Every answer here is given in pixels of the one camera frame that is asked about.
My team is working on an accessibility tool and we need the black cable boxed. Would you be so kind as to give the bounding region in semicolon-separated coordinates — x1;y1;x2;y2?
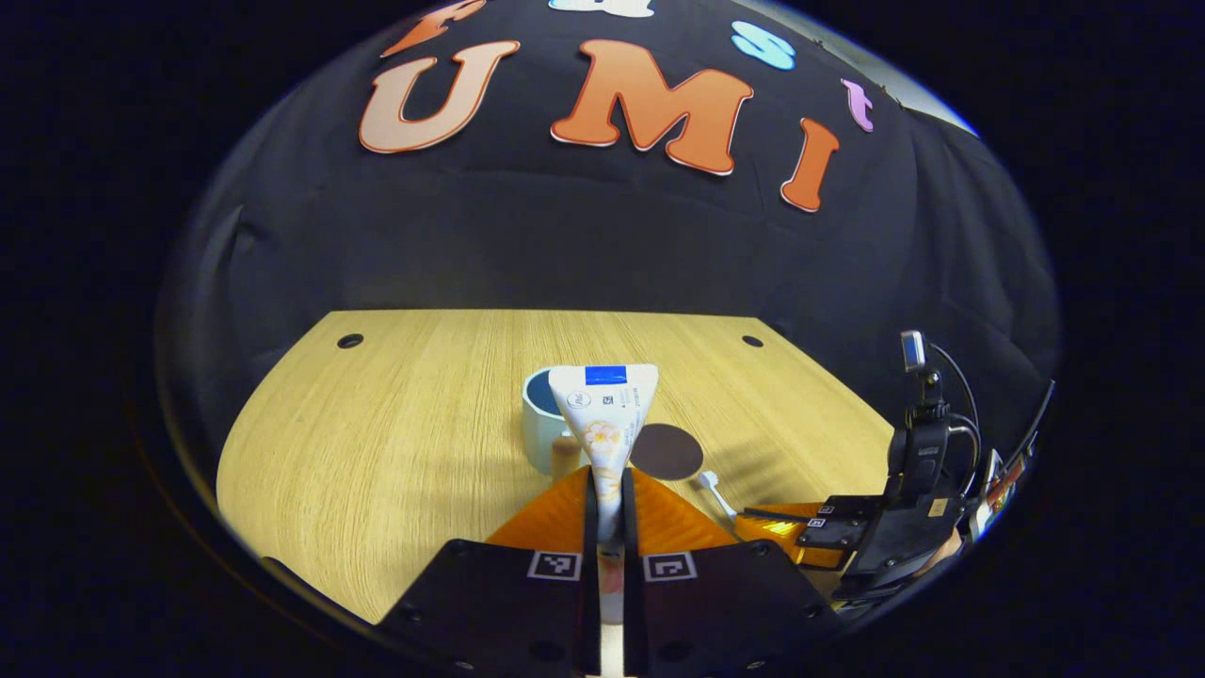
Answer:
927;344;982;495

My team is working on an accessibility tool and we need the white toothpaste tube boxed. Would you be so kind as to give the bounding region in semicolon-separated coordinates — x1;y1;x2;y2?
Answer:
548;363;660;624

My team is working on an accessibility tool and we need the black backdrop cloth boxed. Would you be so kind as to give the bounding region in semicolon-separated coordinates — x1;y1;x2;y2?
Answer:
155;0;1065;491

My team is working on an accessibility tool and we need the dark brown round coaster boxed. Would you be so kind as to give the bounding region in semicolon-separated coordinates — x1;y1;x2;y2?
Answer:
629;423;704;481

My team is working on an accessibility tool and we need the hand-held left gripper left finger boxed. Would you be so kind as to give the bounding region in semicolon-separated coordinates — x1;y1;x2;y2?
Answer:
375;464;602;678

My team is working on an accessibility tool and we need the white toothbrush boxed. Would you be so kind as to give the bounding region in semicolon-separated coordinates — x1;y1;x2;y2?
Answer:
697;469;745;521

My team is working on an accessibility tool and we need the light blue cup wooden handle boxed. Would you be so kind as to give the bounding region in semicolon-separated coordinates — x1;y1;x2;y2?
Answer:
522;367;589;477

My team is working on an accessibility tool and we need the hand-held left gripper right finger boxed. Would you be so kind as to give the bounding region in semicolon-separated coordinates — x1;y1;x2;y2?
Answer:
621;466;844;678

